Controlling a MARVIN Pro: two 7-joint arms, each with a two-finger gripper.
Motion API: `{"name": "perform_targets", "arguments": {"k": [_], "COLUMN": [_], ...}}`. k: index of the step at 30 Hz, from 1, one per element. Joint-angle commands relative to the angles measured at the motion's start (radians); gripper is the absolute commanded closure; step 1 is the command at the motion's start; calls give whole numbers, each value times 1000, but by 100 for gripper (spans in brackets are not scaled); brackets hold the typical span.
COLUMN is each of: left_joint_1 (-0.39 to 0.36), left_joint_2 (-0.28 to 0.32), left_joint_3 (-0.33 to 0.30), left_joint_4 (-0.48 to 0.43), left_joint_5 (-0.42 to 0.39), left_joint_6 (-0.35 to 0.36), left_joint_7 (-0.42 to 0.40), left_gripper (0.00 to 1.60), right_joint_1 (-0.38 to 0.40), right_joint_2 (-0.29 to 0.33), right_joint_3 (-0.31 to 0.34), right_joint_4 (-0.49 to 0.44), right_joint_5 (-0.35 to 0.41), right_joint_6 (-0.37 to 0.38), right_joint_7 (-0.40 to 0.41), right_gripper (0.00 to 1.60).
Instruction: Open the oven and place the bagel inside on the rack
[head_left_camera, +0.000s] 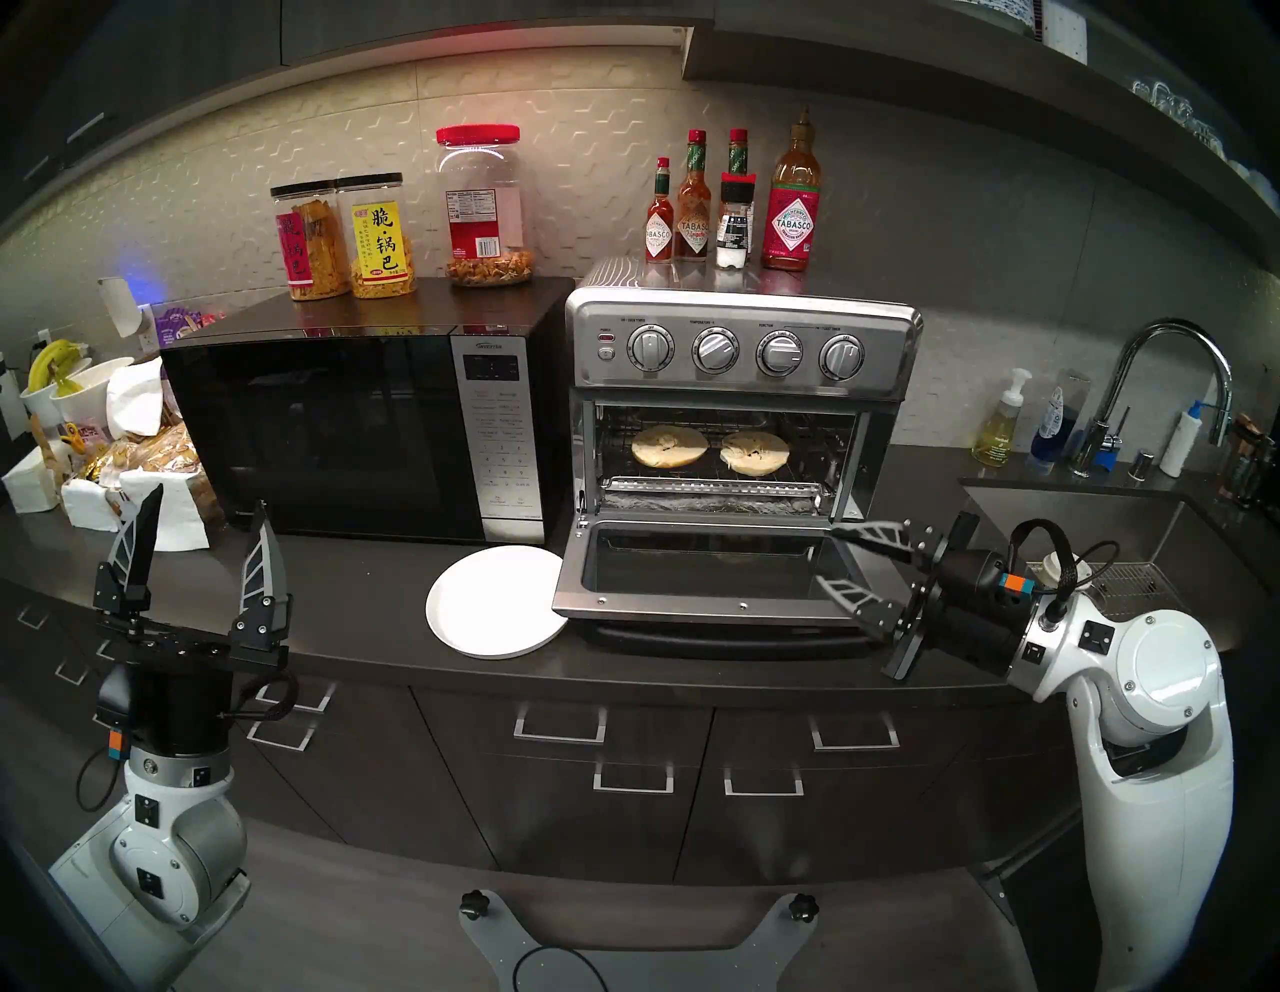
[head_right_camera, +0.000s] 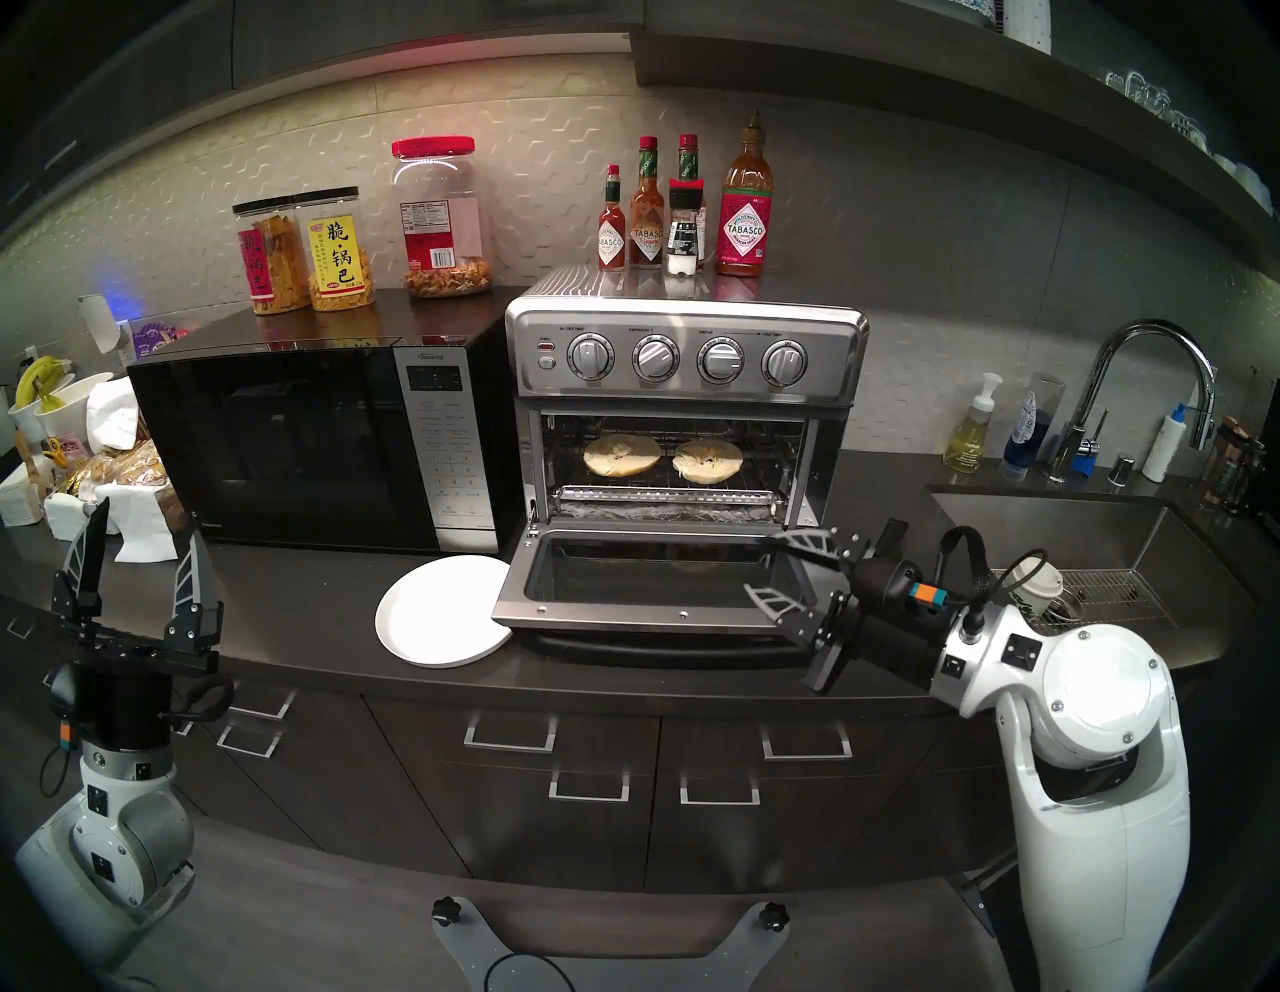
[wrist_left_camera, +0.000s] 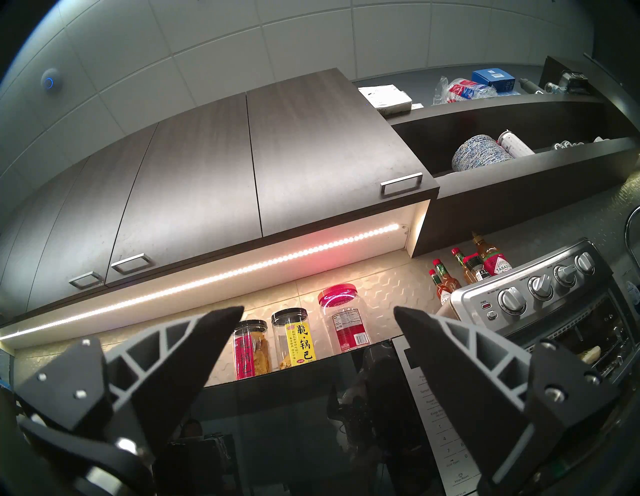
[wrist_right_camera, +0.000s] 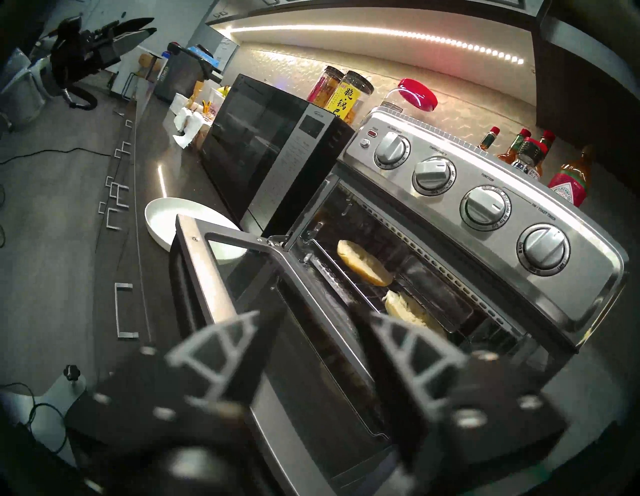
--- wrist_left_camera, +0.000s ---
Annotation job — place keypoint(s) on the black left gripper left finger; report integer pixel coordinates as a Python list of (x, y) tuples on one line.
[(150, 370)]

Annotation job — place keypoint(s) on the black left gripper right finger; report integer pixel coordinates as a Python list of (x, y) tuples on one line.
[(500, 400)]

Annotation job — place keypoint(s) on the pale crusted bagel half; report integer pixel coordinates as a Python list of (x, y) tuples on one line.
[(591, 354)]

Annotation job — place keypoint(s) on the silver oven control knob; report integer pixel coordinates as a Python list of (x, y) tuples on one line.
[(565, 275), (512, 301), (585, 262), (541, 287)]

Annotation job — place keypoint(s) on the stainless steel toaster oven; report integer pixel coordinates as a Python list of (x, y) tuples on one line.
[(470, 300)]

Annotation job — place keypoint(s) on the black microwave oven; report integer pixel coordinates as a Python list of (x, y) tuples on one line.
[(280, 400)]

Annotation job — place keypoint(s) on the under-cabinet light strip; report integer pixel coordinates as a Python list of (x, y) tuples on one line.
[(200, 282)]

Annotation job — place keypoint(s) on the red label snack jar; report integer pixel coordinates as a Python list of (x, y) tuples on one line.
[(250, 352)]

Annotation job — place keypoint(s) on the small Tabasco sauce bottle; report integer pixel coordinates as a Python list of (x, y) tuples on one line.
[(442, 295)]

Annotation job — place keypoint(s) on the medium Tabasco sauce bottle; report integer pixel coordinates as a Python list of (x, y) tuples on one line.
[(449, 279)]

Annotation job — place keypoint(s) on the green neck Tabasco bottle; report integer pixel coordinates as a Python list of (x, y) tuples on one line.
[(465, 267)]

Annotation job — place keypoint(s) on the large Tabasco sriracha bottle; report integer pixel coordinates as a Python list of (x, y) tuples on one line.
[(495, 260)]

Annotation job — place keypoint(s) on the yellow label snack jar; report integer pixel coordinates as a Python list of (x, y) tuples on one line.
[(295, 340)]

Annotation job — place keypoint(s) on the clear jar red lid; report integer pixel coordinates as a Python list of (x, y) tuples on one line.
[(345, 320)]

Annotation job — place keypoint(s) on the chrome gooseneck faucet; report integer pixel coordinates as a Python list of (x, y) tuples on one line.
[(629, 230)]

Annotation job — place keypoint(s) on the patterned plate stack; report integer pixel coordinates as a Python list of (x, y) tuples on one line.
[(480, 154)]

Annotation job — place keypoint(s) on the round white ceiling sensor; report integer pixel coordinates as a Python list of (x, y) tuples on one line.
[(51, 80)]

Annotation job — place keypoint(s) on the grey rolled tube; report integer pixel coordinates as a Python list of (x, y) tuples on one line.
[(531, 86)]

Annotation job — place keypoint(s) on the blue cardboard box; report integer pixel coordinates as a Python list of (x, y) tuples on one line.
[(494, 78)]

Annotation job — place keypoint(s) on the flat white cardboard box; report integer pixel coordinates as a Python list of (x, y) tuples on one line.
[(385, 98)]

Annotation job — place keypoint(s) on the dark open wall shelf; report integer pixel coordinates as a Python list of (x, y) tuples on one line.
[(500, 200)]

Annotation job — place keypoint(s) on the dark upper wall cabinet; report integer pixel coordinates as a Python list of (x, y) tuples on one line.
[(200, 175)]

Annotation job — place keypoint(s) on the small black camera device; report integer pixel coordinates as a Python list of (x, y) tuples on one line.
[(572, 82)]

